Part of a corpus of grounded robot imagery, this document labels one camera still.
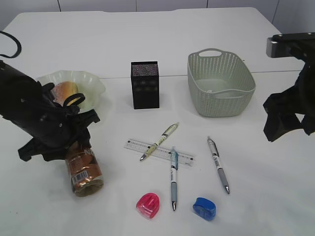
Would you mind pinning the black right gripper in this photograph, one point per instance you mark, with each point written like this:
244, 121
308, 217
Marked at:
293, 108

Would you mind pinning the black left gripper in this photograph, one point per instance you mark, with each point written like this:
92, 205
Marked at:
53, 127

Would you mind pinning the sugared bread bun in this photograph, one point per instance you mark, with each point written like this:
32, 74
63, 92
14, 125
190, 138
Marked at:
64, 90

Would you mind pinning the brown coffee drink bottle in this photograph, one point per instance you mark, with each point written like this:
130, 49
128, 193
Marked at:
84, 171

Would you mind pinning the pink pencil sharpener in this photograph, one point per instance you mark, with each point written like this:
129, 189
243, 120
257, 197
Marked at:
148, 205

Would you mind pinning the blue pencil sharpener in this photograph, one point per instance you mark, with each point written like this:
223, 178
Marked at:
205, 208

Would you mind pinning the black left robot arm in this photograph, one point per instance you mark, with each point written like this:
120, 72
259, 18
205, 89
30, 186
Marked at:
15, 85

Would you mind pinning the pale green wavy glass plate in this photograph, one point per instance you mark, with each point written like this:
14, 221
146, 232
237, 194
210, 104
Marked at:
88, 84

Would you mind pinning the grey-green woven plastic basket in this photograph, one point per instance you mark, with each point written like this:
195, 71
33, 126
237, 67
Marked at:
220, 83

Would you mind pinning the white grey grip pen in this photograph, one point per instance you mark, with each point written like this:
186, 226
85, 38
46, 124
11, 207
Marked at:
216, 159

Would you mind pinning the black mesh pen holder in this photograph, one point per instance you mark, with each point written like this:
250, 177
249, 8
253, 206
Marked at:
145, 84

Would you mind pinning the cream barrel pen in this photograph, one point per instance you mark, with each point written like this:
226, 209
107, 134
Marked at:
163, 137

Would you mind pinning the blue-grey grip pen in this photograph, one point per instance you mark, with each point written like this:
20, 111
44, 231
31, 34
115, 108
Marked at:
173, 178

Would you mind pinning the clear plastic ruler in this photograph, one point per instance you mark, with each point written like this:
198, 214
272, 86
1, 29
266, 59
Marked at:
184, 158

